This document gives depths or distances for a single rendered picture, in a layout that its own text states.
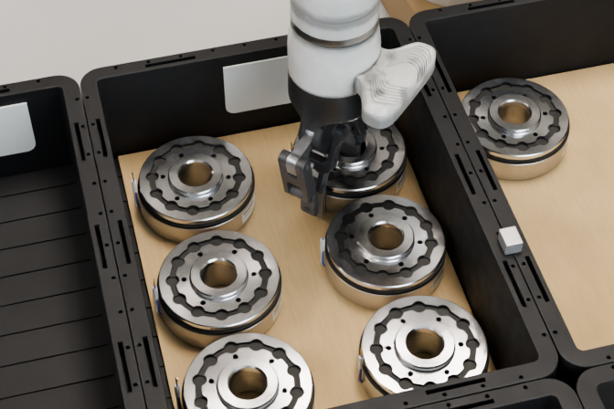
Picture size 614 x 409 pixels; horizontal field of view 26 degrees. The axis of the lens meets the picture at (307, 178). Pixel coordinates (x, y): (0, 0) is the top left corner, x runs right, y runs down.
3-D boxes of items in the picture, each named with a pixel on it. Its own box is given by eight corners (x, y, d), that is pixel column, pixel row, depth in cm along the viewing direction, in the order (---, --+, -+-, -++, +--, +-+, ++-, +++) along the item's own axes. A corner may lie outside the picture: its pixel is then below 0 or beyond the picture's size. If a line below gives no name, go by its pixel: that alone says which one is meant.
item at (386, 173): (281, 123, 123) (281, 119, 122) (386, 103, 124) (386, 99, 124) (310, 204, 116) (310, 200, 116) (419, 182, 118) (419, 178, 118)
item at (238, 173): (130, 151, 120) (130, 146, 120) (238, 131, 122) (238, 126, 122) (150, 235, 114) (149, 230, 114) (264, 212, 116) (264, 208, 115)
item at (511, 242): (496, 237, 104) (498, 228, 103) (513, 235, 105) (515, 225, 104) (504, 256, 103) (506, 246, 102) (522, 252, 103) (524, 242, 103)
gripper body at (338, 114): (321, 13, 111) (320, 92, 118) (266, 73, 107) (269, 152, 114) (399, 45, 109) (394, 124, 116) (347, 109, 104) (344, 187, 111)
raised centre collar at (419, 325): (384, 330, 107) (385, 326, 106) (440, 315, 108) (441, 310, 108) (407, 380, 104) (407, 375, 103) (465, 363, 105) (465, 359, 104)
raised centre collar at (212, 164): (163, 162, 119) (163, 158, 118) (217, 152, 120) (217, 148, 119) (174, 204, 116) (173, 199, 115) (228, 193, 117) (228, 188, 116)
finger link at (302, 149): (303, 114, 110) (308, 127, 112) (276, 159, 109) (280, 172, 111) (328, 125, 109) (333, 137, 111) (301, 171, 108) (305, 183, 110)
